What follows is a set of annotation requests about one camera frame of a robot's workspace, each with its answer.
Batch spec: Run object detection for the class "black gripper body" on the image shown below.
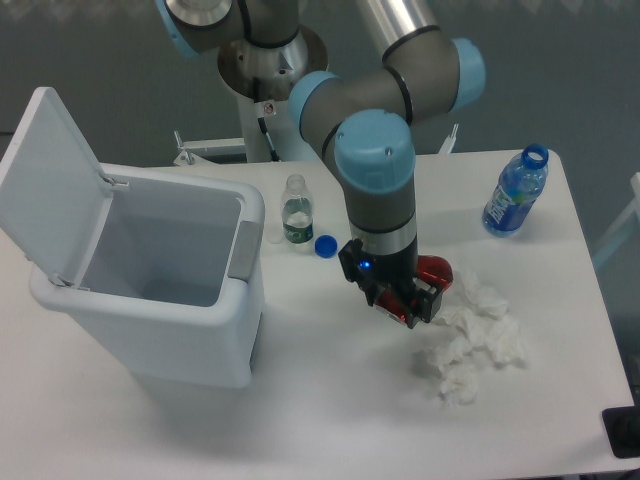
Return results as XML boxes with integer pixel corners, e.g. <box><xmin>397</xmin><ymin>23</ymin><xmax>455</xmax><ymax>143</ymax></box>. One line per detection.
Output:
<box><xmin>349</xmin><ymin>238</ymin><xmax>418</xmax><ymax>297</ymax></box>

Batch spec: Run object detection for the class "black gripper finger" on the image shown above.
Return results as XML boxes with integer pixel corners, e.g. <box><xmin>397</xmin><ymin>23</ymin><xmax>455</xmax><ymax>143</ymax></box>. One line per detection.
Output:
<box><xmin>338</xmin><ymin>243</ymin><xmax>387</xmax><ymax>307</ymax></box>
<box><xmin>400</xmin><ymin>283</ymin><xmax>443</xmax><ymax>329</ymax></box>

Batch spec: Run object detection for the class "crushed red can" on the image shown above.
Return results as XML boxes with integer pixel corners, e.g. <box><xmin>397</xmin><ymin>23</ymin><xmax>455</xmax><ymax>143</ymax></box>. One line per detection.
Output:
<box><xmin>374</xmin><ymin>255</ymin><xmax>454</xmax><ymax>328</ymax></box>

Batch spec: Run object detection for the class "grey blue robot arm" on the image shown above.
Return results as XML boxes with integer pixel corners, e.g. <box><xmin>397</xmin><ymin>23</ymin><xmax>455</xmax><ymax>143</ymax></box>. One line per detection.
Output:
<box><xmin>156</xmin><ymin>1</ymin><xmax>486</xmax><ymax>327</ymax></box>

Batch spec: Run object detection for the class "blue bottle cap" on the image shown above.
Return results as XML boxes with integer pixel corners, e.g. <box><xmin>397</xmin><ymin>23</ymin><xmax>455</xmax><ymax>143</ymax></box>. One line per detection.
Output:
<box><xmin>314</xmin><ymin>234</ymin><xmax>338</xmax><ymax>259</ymax></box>

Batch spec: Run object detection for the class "crumpled white tissue pile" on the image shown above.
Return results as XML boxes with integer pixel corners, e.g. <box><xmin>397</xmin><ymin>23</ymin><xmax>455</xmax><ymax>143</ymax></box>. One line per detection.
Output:
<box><xmin>423</xmin><ymin>268</ymin><xmax>528</xmax><ymax>407</ymax></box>

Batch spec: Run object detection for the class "clear plastic bottle green label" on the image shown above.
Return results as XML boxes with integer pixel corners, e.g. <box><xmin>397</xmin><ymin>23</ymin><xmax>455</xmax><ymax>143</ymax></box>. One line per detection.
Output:
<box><xmin>280</xmin><ymin>174</ymin><xmax>314</xmax><ymax>253</ymax></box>

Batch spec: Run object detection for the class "blue plastic bottle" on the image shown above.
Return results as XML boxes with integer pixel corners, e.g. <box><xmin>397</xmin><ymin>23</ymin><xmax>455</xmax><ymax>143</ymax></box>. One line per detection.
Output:
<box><xmin>482</xmin><ymin>143</ymin><xmax>549</xmax><ymax>237</ymax></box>

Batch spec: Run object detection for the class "white trash bin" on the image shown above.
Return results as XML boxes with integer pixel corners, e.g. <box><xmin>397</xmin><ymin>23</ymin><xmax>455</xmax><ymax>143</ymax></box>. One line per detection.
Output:
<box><xmin>30</xmin><ymin>165</ymin><xmax>265</xmax><ymax>388</ymax></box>

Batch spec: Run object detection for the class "black device at edge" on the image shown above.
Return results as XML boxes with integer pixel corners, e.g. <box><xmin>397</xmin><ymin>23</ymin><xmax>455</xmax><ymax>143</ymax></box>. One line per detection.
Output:
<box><xmin>602</xmin><ymin>406</ymin><xmax>639</xmax><ymax>459</ymax></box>

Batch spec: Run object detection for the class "white trash bin lid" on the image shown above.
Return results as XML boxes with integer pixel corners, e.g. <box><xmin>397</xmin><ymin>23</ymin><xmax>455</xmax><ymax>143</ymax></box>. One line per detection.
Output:
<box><xmin>1</xmin><ymin>87</ymin><xmax>114</xmax><ymax>287</ymax></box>

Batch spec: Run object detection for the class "black cable on pedestal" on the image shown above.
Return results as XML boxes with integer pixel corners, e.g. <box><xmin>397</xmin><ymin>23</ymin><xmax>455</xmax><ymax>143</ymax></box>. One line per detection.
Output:
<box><xmin>251</xmin><ymin>77</ymin><xmax>281</xmax><ymax>163</ymax></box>

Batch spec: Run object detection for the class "white chair frame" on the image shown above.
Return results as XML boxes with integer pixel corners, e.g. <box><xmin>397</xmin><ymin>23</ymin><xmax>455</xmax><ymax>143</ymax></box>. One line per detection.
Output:
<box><xmin>591</xmin><ymin>172</ymin><xmax>639</xmax><ymax>271</ymax></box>

